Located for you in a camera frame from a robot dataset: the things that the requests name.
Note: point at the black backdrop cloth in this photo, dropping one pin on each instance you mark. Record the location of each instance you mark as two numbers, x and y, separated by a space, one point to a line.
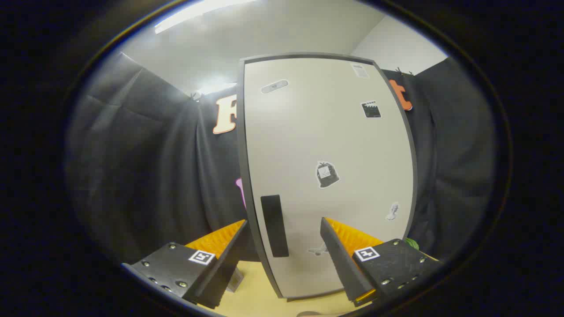
145 176

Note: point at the grey shoe cabinet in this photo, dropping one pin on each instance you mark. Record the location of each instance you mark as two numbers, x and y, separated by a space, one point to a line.
240 132

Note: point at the white shoe cabinet door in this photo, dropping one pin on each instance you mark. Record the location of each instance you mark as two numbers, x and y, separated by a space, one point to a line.
308 132

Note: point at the small green object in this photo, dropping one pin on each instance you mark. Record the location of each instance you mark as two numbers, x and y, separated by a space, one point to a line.
412 243

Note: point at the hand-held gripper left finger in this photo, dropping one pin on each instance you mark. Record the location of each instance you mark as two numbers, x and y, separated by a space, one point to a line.
224 268

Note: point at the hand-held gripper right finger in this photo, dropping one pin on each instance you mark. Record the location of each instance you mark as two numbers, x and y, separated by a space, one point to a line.
341 259

